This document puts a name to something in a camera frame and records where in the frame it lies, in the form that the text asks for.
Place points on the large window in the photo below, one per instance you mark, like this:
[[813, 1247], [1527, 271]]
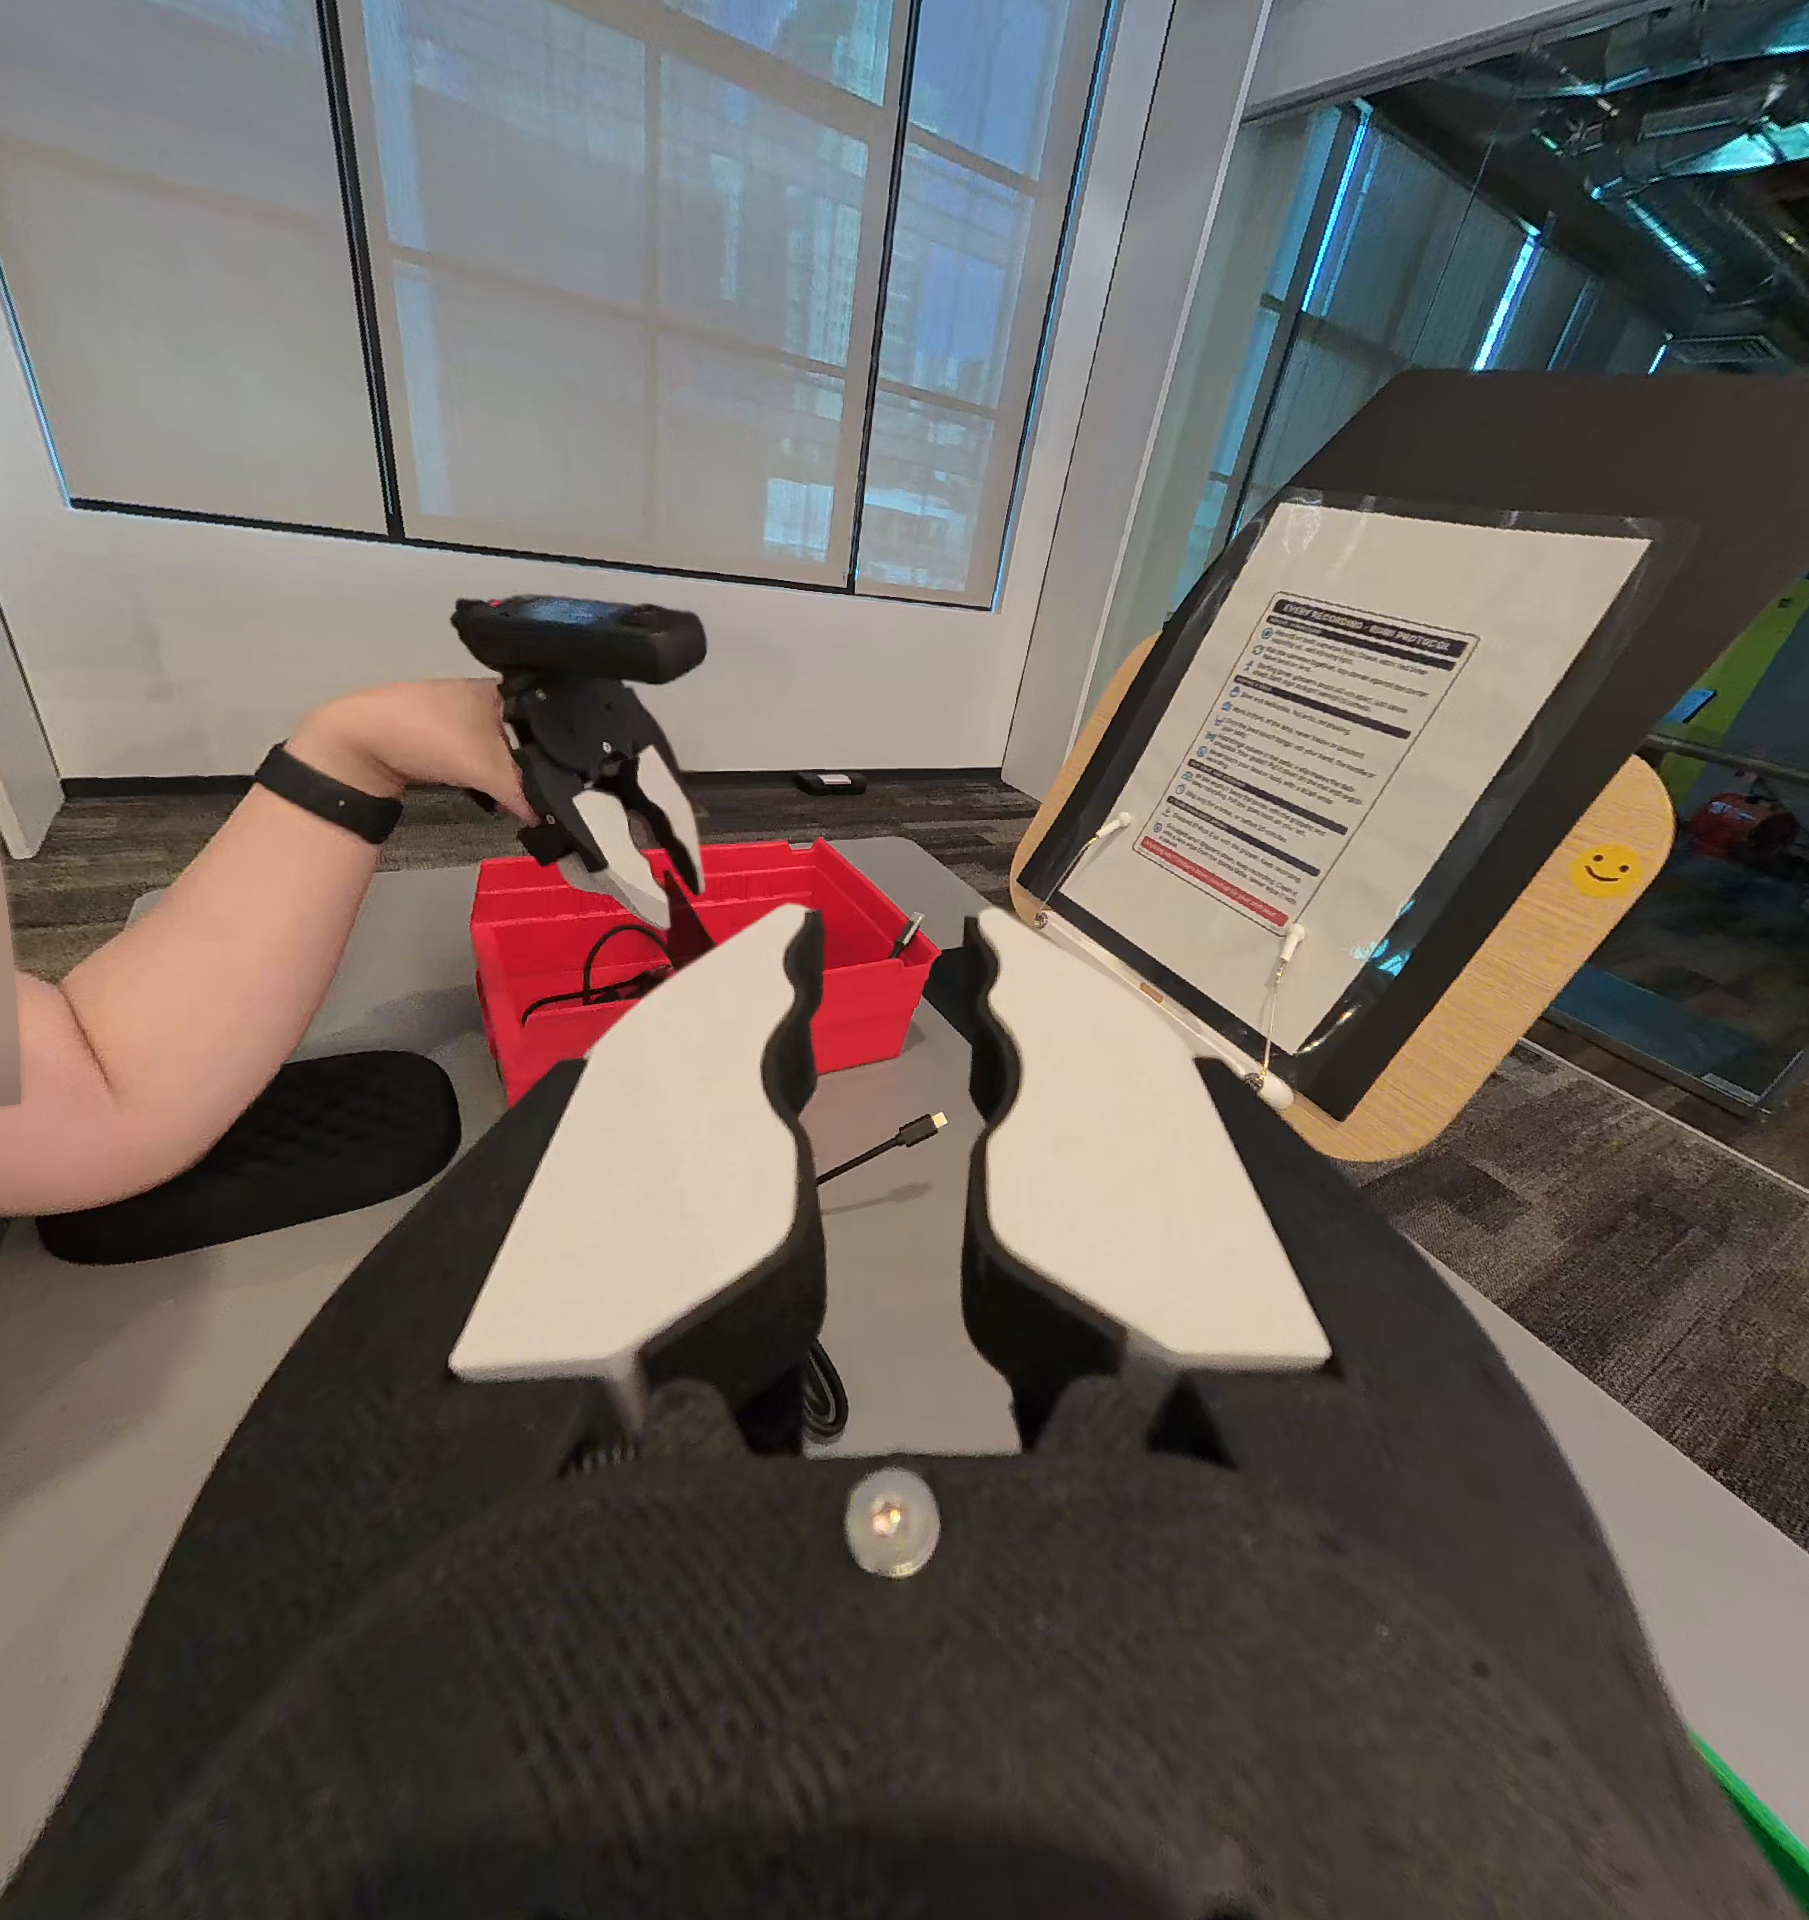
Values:
[[620, 225]]

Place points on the red plastic bin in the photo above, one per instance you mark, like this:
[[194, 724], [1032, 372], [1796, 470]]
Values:
[[873, 1005]]

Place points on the black armrest pad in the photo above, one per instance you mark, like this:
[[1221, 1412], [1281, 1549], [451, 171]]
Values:
[[290, 1141]]

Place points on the person's left forearm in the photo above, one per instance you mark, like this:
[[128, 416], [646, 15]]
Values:
[[169, 1019]]

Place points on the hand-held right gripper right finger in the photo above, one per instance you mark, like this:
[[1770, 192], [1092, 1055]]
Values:
[[1144, 1185]]

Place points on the red floor object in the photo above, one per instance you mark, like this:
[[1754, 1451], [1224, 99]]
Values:
[[1745, 826]]

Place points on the yellow smiley sticker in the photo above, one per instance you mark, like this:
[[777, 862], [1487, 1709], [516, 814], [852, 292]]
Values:
[[1605, 873]]

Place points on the person's left hand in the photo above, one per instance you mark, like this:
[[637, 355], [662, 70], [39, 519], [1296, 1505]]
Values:
[[423, 735]]

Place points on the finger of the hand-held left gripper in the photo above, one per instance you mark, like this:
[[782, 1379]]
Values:
[[611, 846], [675, 826]]

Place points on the glass railing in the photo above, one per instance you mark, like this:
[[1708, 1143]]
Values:
[[1745, 959]]

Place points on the green plastic bin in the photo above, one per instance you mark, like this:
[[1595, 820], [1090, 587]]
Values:
[[1796, 1846]]

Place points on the black floor device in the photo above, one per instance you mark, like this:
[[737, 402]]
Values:
[[832, 783]]

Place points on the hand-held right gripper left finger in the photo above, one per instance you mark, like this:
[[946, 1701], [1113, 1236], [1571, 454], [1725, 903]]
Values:
[[649, 1185]]

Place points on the laminated instruction sheet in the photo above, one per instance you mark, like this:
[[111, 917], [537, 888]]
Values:
[[1414, 720]]

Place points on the wooden sign board stand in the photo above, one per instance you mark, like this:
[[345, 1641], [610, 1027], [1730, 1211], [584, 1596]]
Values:
[[1595, 435]]

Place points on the black wristband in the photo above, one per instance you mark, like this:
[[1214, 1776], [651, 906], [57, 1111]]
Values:
[[327, 795]]

